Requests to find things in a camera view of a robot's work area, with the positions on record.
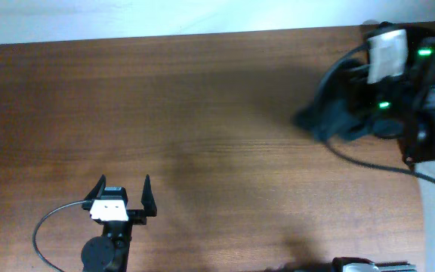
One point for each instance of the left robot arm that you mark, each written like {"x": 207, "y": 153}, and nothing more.
{"x": 108, "y": 252}

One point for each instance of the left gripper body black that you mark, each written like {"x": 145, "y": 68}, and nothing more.
{"x": 137, "y": 215}

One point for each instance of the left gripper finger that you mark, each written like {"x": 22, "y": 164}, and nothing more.
{"x": 147, "y": 199}
{"x": 97, "y": 190}

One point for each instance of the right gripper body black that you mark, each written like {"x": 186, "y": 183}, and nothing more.
{"x": 393, "y": 98}

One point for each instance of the black t-shirt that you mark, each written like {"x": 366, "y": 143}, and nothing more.
{"x": 324, "y": 121}

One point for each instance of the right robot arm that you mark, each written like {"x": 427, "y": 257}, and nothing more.
{"x": 416, "y": 138}

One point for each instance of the pile of black clothes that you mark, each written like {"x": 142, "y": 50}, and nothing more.
{"x": 420, "y": 40}

